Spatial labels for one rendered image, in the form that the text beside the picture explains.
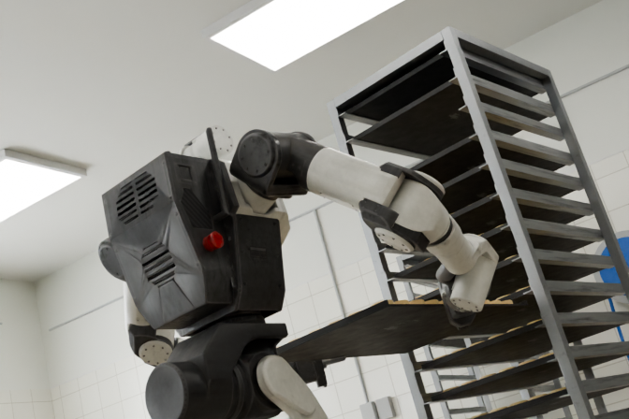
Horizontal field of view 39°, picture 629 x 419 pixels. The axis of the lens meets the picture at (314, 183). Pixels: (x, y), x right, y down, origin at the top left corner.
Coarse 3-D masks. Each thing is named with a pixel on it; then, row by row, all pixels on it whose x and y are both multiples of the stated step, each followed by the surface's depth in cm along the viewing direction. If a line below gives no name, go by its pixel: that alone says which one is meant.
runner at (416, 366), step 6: (510, 360) 285; (516, 360) 288; (522, 360) 293; (414, 366) 249; (420, 366) 251; (450, 366) 258; (456, 366) 260; (462, 366) 263; (468, 366) 267; (474, 366) 271; (414, 372) 248
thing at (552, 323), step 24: (456, 48) 250; (456, 72) 249; (480, 120) 242; (504, 168) 238; (504, 192) 235; (528, 240) 231; (528, 264) 229; (552, 312) 223; (552, 336) 222; (576, 384) 217; (576, 408) 217
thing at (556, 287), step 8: (528, 280) 228; (552, 288) 236; (560, 288) 240; (568, 288) 244; (576, 288) 248; (584, 288) 252; (592, 288) 256; (600, 288) 260; (608, 288) 265; (616, 288) 270
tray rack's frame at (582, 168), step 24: (432, 48) 256; (480, 48) 264; (384, 72) 265; (408, 72) 273; (528, 72) 290; (360, 96) 274; (552, 96) 295; (576, 144) 288; (600, 216) 281; (624, 264) 275; (624, 288) 273; (600, 408) 276
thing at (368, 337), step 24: (360, 312) 183; (384, 312) 184; (408, 312) 191; (432, 312) 199; (480, 312) 215; (504, 312) 225; (312, 336) 191; (336, 336) 195; (360, 336) 203; (384, 336) 211; (408, 336) 220; (432, 336) 230; (288, 360) 208
